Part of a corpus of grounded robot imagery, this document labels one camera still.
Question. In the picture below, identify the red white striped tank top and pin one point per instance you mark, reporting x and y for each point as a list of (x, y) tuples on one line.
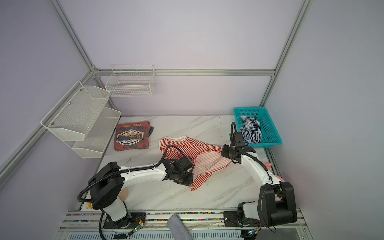
[(206, 157)]

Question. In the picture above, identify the white mesh wall shelf upper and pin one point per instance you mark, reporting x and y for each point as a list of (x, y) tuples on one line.
[(72, 118)]

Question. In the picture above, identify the green potted plant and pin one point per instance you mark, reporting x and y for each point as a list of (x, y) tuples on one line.
[(123, 195)]

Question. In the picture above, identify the navy white striped tank top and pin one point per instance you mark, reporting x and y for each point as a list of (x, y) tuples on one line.
[(251, 130)]

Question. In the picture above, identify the grey folded garment under stack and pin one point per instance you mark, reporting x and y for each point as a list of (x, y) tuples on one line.
[(151, 131)]

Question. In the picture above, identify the teal plastic basket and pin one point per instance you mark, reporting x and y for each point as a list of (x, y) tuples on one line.
[(270, 133)]

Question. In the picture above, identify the folded red graphic tank top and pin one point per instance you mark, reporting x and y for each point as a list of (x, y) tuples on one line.
[(132, 136)]

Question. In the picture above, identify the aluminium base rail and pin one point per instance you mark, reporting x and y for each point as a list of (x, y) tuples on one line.
[(201, 224)]

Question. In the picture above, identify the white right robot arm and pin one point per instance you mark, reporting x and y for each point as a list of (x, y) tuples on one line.
[(276, 204)]

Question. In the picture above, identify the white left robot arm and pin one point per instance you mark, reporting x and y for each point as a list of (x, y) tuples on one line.
[(107, 184)]

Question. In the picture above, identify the white mesh wall shelf lower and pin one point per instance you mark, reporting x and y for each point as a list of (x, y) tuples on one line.
[(99, 136)]

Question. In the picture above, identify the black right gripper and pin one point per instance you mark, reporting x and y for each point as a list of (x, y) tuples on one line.
[(224, 152)]

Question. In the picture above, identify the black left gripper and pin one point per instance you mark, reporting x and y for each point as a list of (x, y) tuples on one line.
[(190, 181)]

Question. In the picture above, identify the white mesh wall shelf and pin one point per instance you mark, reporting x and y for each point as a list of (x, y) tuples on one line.
[(72, 118), (99, 136)]

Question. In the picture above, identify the white wire wall basket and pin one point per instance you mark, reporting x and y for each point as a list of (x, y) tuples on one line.
[(132, 81)]

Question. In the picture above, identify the grey foam microphone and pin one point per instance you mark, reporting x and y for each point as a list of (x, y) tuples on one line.
[(177, 228)]

